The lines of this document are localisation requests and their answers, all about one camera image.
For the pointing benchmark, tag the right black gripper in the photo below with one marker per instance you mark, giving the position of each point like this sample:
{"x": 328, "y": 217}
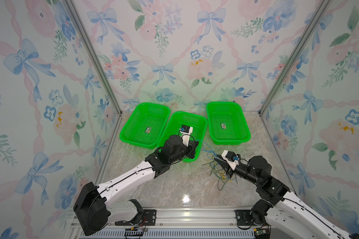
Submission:
{"x": 228, "y": 169}

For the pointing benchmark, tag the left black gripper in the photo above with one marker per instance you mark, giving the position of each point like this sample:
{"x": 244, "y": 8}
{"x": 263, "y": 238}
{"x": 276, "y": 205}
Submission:
{"x": 191, "y": 148}

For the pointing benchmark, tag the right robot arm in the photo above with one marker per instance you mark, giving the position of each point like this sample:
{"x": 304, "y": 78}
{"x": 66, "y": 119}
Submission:
{"x": 278, "y": 206}

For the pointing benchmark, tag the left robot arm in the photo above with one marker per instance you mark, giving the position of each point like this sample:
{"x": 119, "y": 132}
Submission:
{"x": 97, "y": 205}

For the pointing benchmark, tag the middle green plastic basket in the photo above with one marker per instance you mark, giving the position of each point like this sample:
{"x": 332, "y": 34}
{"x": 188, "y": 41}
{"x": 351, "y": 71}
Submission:
{"x": 198, "y": 124}

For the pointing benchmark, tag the green plastic basket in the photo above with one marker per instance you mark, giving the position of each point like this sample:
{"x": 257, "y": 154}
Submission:
{"x": 145, "y": 115}
{"x": 231, "y": 114}
{"x": 198, "y": 124}

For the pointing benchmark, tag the right green plastic basket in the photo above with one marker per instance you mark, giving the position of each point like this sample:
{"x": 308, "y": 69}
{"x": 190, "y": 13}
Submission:
{"x": 231, "y": 114}

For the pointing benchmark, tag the left basket barcode sticker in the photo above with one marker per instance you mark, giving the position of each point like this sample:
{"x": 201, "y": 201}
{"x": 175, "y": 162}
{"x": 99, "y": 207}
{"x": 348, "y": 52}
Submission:
{"x": 148, "y": 130}

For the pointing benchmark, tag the left green plastic basket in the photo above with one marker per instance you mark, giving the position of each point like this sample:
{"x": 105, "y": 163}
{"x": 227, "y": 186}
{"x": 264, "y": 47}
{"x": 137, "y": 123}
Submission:
{"x": 145, "y": 115}

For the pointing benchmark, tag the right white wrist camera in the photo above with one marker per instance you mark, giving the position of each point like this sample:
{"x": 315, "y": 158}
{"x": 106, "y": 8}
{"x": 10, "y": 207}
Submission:
{"x": 231, "y": 159}

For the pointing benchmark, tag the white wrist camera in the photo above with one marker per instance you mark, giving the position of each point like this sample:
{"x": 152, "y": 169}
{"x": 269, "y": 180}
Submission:
{"x": 185, "y": 133}
{"x": 231, "y": 159}

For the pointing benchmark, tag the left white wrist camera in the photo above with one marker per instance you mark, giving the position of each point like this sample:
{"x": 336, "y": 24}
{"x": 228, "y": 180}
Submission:
{"x": 185, "y": 133}

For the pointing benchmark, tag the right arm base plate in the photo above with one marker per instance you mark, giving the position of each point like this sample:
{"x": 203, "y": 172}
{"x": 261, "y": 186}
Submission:
{"x": 253, "y": 219}

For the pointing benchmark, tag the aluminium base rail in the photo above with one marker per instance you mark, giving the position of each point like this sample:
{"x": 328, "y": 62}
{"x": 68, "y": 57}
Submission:
{"x": 206, "y": 223}

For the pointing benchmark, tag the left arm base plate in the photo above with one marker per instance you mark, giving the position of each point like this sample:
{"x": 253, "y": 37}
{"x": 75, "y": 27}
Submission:
{"x": 148, "y": 218}

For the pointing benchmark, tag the left aluminium corner post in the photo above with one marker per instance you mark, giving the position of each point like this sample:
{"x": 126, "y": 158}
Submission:
{"x": 77, "y": 22}

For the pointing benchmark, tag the aluminium corner post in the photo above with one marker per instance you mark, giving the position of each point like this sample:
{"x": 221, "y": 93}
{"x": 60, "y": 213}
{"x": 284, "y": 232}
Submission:
{"x": 77, "y": 22}
{"x": 299, "y": 48}

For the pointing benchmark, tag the right aluminium corner post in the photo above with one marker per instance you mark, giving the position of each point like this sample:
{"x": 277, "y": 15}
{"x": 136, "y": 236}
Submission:
{"x": 299, "y": 48}

